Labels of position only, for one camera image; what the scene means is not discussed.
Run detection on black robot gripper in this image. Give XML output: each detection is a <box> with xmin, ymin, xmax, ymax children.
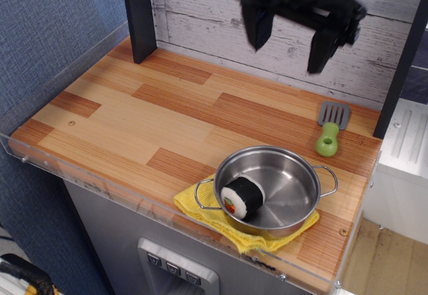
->
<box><xmin>240</xmin><ymin>0</ymin><xmax>366</xmax><ymax>74</ymax></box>

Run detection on plush sushi roll toy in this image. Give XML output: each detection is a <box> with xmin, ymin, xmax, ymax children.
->
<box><xmin>220</xmin><ymin>175</ymin><xmax>265</xmax><ymax>221</ymax></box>

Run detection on stainless steel pot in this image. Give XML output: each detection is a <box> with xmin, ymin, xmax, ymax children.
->
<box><xmin>209</xmin><ymin>146</ymin><xmax>328</xmax><ymax>238</ymax></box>

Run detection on yellow cloth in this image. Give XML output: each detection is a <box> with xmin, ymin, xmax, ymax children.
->
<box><xmin>173</xmin><ymin>175</ymin><xmax>320</xmax><ymax>254</ymax></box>

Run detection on white toy sink counter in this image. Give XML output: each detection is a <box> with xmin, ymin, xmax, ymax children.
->
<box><xmin>362</xmin><ymin>98</ymin><xmax>427</xmax><ymax>243</ymax></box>

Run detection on clear acrylic table guard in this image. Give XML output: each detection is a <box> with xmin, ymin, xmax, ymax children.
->
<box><xmin>1</xmin><ymin>39</ymin><xmax>381</xmax><ymax>294</ymax></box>

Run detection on silver dispenser button panel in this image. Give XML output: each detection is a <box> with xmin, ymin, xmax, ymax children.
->
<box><xmin>137</xmin><ymin>237</ymin><xmax>220</xmax><ymax>294</ymax></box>

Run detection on black yellow object bottom left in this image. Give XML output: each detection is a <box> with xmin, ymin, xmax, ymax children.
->
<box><xmin>1</xmin><ymin>254</ymin><xmax>62</xmax><ymax>294</ymax></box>

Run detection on grey spatula green handle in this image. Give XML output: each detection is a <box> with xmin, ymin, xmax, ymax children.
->
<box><xmin>315</xmin><ymin>101</ymin><xmax>350</xmax><ymax>157</ymax></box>

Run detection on black right shelf post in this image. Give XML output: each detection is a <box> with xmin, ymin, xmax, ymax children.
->
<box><xmin>372</xmin><ymin>0</ymin><xmax>427</xmax><ymax>139</ymax></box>

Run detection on black shelf post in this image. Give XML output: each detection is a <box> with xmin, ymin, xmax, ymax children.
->
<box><xmin>372</xmin><ymin>0</ymin><xmax>427</xmax><ymax>139</ymax></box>
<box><xmin>124</xmin><ymin>0</ymin><xmax>157</xmax><ymax>64</ymax></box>

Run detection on black left shelf post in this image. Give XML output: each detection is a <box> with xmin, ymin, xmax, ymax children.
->
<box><xmin>124</xmin><ymin>0</ymin><xmax>157</xmax><ymax>64</ymax></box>

